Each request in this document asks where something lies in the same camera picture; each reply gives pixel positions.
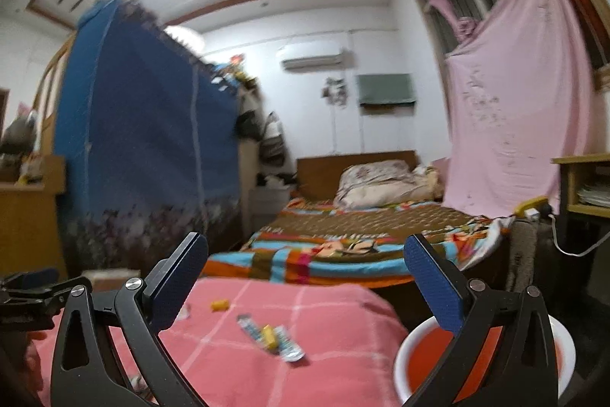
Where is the small yellow trash piece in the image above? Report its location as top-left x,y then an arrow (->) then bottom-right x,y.
210,299 -> 231,312

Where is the orange and white trash bin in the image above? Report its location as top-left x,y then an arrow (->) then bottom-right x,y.
394,316 -> 576,404

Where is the wooden dresser left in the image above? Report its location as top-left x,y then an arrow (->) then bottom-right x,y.
0,155 -> 67,280

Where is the wooden desk shelf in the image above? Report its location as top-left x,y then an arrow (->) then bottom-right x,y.
552,153 -> 610,218

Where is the yellow power strip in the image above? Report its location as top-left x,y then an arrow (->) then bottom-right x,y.
514,195 -> 548,219

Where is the yellow object on tube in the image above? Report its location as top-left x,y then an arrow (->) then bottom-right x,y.
260,324 -> 279,353

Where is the stack of papers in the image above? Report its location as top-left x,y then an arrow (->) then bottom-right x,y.
577,184 -> 610,208

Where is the white toothpaste tube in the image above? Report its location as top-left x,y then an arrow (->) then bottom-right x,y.
237,314 -> 305,364

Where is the blue fabric wardrobe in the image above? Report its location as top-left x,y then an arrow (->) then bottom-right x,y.
53,0 -> 243,275

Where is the floral folded pillow bedding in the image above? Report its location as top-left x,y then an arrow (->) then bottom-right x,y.
333,160 -> 445,211

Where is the white bedside cabinet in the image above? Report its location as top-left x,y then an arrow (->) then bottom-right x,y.
249,186 -> 292,232

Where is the colourful striped bed quilt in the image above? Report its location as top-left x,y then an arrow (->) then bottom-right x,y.
203,198 -> 512,289

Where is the pink hanging sheet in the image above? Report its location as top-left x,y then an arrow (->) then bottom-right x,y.
443,0 -> 594,218

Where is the wooden bed headboard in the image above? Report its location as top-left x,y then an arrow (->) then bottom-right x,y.
297,150 -> 420,200

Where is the hanging black grey bag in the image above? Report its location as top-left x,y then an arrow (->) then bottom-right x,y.
258,111 -> 286,167

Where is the white air conditioner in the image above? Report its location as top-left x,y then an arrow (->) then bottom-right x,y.
280,47 -> 343,71

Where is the white power cable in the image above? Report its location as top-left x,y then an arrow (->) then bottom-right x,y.
547,212 -> 610,258

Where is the green wall cloth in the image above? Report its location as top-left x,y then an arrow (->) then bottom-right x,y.
357,73 -> 417,106

